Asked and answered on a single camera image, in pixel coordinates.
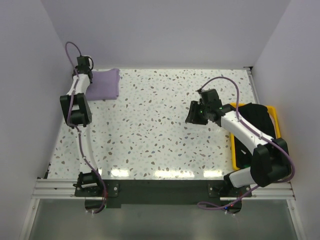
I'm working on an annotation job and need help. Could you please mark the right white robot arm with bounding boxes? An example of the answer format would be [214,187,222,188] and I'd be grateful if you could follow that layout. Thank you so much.
[185,89,295,197]

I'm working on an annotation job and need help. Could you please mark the black t shirt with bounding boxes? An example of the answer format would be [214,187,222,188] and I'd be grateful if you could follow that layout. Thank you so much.
[233,103,277,169]

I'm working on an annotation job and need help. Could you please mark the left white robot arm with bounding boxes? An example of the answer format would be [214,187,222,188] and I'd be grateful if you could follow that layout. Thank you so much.
[59,55,104,196]

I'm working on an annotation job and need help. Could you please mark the yellow plastic bin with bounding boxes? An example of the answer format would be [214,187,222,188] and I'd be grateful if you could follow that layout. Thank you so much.
[230,103,281,170]

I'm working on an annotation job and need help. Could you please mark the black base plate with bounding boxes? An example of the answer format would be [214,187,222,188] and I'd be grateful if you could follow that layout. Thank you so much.
[73,179,252,210]

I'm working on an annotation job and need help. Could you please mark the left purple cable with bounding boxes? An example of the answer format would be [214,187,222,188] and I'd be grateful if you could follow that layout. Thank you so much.
[64,41,110,215]

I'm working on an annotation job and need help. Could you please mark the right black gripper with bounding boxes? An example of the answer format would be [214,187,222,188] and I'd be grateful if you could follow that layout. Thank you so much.
[185,100,210,126]

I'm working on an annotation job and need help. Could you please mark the aluminium frame rail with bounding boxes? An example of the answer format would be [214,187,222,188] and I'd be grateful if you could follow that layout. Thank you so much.
[32,179,295,200]

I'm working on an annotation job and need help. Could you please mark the purple t shirt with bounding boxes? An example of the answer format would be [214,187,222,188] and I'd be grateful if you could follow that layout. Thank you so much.
[85,68,120,101]

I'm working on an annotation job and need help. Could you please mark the purple cable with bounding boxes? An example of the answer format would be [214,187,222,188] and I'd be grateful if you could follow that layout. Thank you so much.
[64,41,110,215]
[196,76,296,211]

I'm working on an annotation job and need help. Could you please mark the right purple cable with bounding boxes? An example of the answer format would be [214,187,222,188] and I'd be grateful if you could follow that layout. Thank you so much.
[196,76,296,211]

